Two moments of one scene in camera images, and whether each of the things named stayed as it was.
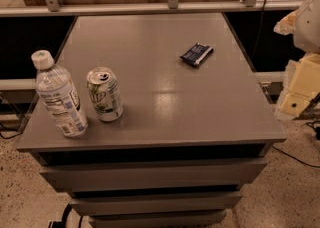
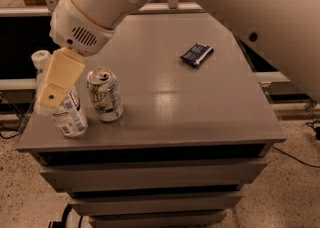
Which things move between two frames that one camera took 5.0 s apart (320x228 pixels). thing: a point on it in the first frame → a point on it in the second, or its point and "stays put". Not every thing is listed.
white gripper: (308, 27) → (77, 28)
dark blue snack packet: (196, 53) stays put
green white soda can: (106, 94) stays put
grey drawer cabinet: (178, 122) stays put
